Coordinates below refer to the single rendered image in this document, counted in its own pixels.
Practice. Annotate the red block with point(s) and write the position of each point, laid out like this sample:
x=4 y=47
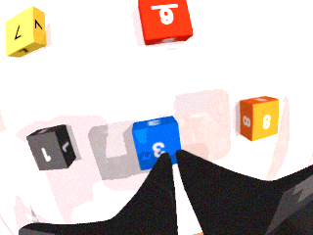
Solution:
x=165 y=21

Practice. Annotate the yellow block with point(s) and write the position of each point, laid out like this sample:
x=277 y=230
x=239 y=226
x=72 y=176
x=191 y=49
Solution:
x=25 y=32

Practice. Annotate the orange block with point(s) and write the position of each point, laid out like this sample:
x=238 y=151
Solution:
x=259 y=117

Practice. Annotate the blue block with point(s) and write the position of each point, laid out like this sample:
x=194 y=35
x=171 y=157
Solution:
x=156 y=136

